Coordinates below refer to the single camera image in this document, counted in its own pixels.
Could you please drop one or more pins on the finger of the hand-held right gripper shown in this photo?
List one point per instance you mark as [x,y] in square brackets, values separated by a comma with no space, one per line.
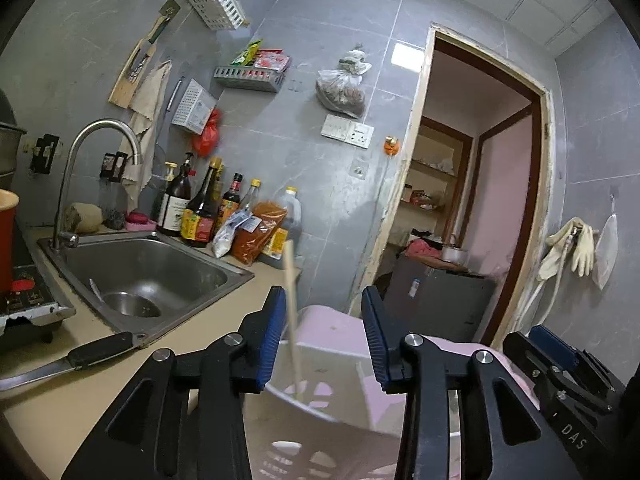
[552,346]
[530,355]

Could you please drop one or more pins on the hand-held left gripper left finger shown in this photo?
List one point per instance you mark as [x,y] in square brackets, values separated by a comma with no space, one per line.
[267,350]

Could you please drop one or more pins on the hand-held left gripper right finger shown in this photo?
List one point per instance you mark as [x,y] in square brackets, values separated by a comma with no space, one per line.
[375,340]

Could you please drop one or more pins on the pale wooden chopstick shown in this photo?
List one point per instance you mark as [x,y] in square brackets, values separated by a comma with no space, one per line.
[292,310]

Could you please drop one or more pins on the white plastic utensil holder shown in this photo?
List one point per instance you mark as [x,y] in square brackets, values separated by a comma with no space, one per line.
[325,340]

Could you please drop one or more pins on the grey cabinet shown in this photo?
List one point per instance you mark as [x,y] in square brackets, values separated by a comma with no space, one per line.
[440,300]

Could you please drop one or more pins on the cream rubber glove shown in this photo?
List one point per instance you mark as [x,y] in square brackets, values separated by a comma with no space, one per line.
[584,252]
[555,250]

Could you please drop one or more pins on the red crumpled cloth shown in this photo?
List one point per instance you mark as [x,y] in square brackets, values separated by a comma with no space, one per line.
[422,249]

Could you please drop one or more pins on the white hanging bag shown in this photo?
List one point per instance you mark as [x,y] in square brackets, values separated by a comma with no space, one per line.
[605,255]

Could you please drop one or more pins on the white pot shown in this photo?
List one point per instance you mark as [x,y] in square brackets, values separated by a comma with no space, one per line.
[454,254]

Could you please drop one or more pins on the orange chili powder bag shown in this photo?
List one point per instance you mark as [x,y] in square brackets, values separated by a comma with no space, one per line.
[257,232]

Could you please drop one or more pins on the white bag blue clip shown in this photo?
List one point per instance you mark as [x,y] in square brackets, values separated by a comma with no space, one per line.
[225,240]

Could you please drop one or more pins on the stainless steel sink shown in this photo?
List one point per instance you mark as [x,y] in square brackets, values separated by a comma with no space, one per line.
[150,270]

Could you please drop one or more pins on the large soy sauce bottle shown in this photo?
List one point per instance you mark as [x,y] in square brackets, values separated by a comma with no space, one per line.
[200,220]

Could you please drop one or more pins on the yellow capped clear bottle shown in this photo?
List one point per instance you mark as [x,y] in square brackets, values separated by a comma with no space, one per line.
[251,195]

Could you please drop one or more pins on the red capped sauce bottle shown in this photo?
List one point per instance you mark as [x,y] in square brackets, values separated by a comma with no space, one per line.
[231,197]

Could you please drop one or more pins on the dark pump bottle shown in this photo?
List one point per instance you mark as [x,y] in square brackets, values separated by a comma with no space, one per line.
[176,205]

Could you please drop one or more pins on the pink soap dish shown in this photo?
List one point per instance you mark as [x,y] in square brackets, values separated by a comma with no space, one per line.
[140,221]

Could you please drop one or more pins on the green bottle yellow cap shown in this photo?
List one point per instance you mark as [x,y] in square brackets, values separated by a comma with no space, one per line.
[164,195]

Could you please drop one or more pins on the wooden shelf unit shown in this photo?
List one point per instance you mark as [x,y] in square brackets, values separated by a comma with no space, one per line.
[465,170]

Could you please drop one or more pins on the steel wool ball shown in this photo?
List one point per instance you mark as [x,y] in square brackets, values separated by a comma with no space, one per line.
[114,220]

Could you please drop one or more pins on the red plastic bag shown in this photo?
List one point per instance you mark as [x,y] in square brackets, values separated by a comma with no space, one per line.
[207,135]

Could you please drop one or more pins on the gas stove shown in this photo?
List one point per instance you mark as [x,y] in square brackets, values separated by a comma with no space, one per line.
[30,305]

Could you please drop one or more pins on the hanging plastic bag dried goods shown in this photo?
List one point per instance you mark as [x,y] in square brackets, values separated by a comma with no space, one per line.
[342,92]

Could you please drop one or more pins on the white perforated hanging holder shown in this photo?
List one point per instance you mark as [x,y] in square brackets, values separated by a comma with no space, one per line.
[192,107]

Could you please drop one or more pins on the curved steel faucet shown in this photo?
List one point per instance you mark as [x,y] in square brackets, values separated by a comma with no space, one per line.
[67,175]

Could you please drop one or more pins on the hanging metal tool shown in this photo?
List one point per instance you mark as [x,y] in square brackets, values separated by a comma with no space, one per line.
[175,94]

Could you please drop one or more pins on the red pot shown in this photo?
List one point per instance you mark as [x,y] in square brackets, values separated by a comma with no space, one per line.
[7,240]

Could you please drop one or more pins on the beige hanging dish cloth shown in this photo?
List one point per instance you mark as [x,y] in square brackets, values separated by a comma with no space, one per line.
[150,90]

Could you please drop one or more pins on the red seasoning packets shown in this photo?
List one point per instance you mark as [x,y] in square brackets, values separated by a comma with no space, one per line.
[272,61]

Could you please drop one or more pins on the green seasoning packet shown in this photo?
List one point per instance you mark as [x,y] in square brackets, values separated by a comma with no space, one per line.
[247,54]

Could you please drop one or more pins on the wooden cutting board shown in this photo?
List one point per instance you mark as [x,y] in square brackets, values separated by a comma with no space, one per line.
[122,85]

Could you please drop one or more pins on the grey metal pot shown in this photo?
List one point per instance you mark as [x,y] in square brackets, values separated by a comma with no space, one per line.
[10,145]

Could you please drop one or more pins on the wooden door frame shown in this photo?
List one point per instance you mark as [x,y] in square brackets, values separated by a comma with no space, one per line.
[537,160]

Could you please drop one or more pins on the orange wall hook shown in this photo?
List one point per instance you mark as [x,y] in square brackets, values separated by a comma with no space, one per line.
[391,146]

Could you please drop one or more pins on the white wall socket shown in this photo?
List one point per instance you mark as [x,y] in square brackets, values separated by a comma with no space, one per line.
[361,135]

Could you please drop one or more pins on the white wall switch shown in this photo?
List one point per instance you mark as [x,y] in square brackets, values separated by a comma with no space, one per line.
[334,126]

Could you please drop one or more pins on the grey wall shelf basket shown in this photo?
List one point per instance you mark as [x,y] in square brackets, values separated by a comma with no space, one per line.
[247,80]

